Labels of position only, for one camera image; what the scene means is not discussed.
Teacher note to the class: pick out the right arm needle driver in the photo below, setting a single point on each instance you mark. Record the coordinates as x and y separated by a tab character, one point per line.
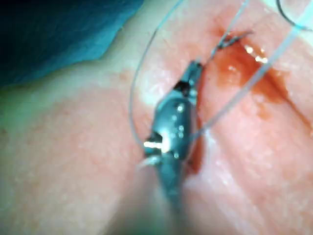
173	122

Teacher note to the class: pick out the right arm needle driver jaw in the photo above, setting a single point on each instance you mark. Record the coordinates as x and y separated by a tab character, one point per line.
196	78
188	77

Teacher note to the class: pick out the blue thread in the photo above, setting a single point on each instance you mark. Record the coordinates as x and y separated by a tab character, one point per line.
265	64

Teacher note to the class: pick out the curved steel needle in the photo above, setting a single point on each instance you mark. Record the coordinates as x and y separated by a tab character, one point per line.
283	15

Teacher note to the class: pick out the dark right arm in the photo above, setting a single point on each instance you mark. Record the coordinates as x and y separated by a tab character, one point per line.
171	193

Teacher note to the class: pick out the blue stitching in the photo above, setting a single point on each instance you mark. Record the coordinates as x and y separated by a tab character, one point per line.
230	41

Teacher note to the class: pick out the tissue pad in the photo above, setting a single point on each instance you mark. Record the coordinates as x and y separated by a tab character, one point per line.
61	147

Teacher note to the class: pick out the cloth drape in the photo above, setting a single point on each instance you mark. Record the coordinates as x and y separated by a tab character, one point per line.
61	31

